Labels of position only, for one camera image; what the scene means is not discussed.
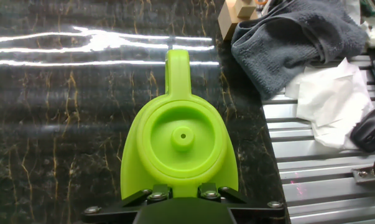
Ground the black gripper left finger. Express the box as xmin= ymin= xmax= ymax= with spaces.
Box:
xmin=80 ymin=183 xmax=174 ymax=224

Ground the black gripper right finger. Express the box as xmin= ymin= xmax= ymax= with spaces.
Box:
xmin=197 ymin=182 xmax=287 ymax=224

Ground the lime green watering can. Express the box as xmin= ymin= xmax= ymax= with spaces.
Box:
xmin=119 ymin=49 xmax=239 ymax=200

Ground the black marble pattern mat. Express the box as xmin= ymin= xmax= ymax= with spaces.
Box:
xmin=0 ymin=0 xmax=292 ymax=224

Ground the white paper towel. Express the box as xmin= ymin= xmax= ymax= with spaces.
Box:
xmin=284 ymin=57 xmax=375 ymax=151

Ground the black computer mouse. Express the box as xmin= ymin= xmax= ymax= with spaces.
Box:
xmin=350 ymin=108 xmax=375 ymax=154

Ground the grey towel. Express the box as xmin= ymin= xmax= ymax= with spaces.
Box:
xmin=230 ymin=0 xmax=369 ymax=101

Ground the wooden block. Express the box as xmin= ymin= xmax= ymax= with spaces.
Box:
xmin=217 ymin=0 xmax=259 ymax=42

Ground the aluminium camera mount bar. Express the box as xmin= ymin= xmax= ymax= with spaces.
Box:
xmin=351 ymin=162 xmax=375 ymax=185

